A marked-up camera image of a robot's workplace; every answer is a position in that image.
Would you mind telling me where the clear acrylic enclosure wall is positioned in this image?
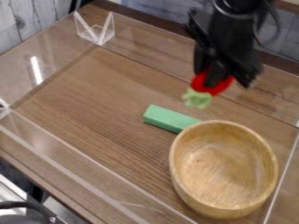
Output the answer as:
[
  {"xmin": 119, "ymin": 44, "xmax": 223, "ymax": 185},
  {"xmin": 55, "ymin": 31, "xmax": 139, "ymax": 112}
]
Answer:
[{"xmin": 0, "ymin": 6, "xmax": 299, "ymax": 224}]

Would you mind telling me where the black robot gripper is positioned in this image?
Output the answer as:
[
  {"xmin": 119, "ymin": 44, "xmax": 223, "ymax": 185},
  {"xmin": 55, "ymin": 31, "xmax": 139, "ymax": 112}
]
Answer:
[{"xmin": 185, "ymin": 8, "xmax": 262, "ymax": 88}]

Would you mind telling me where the black cable bottom left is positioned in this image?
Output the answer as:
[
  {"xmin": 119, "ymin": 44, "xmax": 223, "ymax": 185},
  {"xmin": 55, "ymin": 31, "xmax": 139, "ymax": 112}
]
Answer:
[{"xmin": 0, "ymin": 200, "xmax": 57, "ymax": 224}]

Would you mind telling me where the wooden bowl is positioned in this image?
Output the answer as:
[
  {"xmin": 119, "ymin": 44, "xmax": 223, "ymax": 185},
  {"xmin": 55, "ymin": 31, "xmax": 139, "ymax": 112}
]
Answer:
[{"xmin": 169, "ymin": 120, "xmax": 279, "ymax": 220}]

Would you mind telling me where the clear acrylic corner bracket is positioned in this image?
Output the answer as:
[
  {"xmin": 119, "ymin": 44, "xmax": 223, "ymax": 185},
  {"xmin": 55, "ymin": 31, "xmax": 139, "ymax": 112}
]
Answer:
[{"xmin": 73, "ymin": 11, "xmax": 115, "ymax": 46}]

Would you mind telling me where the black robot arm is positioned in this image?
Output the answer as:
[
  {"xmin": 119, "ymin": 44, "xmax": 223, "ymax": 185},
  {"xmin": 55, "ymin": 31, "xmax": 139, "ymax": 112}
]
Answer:
[{"xmin": 185, "ymin": 0, "xmax": 280, "ymax": 88}]

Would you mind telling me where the green foam block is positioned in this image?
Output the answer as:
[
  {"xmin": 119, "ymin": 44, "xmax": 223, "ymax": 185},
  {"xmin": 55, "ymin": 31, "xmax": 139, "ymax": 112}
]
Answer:
[{"xmin": 143, "ymin": 104, "xmax": 200, "ymax": 134}]

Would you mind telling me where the red plush fruit green stem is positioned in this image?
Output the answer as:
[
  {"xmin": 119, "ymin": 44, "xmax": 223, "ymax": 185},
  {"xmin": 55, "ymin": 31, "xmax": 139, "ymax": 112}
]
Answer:
[{"xmin": 181, "ymin": 70, "xmax": 235, "ymax": 109}]

